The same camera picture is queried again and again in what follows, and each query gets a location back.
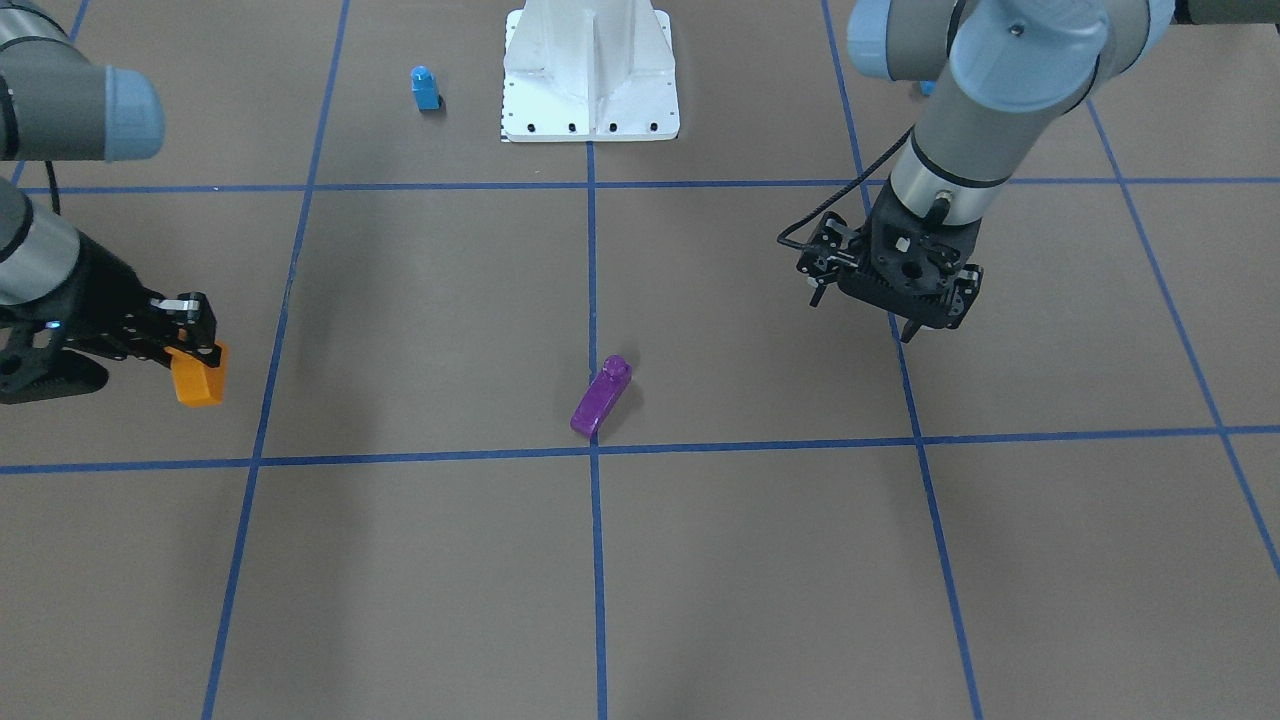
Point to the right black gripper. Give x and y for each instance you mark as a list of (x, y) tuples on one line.
[(96, 290)]

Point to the orange trapezoid block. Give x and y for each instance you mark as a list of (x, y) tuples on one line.
[(196, 384)]

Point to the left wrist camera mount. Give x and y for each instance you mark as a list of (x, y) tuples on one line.
[(912, 256)]

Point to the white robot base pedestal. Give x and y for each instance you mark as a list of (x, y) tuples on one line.
[(589, 71)]

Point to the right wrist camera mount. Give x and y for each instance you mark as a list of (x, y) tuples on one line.
[(36, 365)]

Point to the purple trapezoid block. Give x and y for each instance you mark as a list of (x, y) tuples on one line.
[(604, 391)]

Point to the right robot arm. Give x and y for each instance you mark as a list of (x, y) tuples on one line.
[(59, 106)]

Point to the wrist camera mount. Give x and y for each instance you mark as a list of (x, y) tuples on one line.
[(912, 256), (36, 365)]

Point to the small blue brick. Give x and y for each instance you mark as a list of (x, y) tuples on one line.
[(424, 89)]

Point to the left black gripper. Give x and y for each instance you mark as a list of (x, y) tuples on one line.
[(824, 255)]

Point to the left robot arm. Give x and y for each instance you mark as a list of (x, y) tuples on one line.
[(1003, 72)]

